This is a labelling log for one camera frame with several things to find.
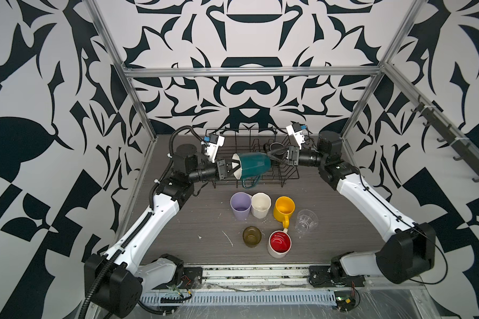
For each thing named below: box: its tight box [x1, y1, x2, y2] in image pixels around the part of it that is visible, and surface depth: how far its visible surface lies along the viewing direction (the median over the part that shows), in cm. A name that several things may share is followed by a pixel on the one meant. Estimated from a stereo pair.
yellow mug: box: [273, 196, 296, 229], surface depth 86 cm
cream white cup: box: [250, 192, 272, 219], surface depth 87 cm
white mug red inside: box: [267, 227, 293, 259], surface depth 79 cm
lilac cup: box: [230, 191, 252, 221], surface depth 85 cm
